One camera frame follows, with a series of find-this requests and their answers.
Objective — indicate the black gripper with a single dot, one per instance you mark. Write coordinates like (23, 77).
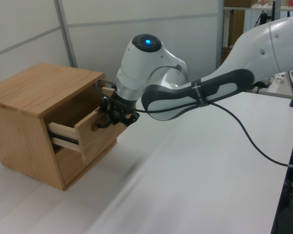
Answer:
(123, 106)

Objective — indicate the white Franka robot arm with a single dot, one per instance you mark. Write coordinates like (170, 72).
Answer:
(141, 63)

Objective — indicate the wooden cabinet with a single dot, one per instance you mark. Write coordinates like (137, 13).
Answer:
(39, 80)

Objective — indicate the brown wooden shelf unit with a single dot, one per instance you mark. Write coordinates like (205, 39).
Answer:
(235, 26)

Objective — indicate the thick black mounting pole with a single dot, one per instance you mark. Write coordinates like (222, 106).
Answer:
(290, 195)

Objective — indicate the small red box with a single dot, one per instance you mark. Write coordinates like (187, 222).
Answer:
(292, 3)

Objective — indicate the grey partition post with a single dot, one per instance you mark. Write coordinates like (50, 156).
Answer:
(221, 34)

